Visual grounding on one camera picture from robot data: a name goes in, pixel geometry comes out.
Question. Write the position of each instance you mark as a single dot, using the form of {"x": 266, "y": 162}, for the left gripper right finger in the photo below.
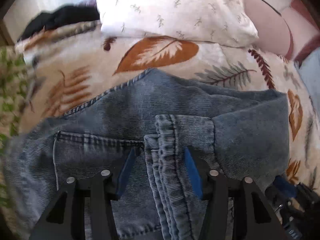
{"x": 253, "y": 216}

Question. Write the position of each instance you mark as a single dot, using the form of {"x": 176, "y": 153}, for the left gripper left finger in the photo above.
{"x": 64, "y": 216}

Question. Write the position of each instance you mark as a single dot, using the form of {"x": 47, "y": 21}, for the blue denim jeans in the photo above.
{"x": 237, "y": 133}

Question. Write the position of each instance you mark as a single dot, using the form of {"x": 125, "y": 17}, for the green and cream quilt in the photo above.
{"x": 14, "y": 90}

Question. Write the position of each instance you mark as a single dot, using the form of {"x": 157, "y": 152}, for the beige leaf-pattern bedspread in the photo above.
{"x": 75, "y": 63}

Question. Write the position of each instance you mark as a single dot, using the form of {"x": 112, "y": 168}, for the pink pillow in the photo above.
{"x": 291, "y": 33}

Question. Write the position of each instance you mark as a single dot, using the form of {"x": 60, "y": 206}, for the black garment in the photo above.
{"x": 66, "y": 15}

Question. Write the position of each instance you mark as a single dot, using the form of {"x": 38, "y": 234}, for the white leaf-print pillow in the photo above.
{"x": 221, "y": 21}

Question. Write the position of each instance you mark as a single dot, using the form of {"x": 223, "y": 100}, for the brown wooden door frame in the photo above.
{"x": 6, "y": 39}

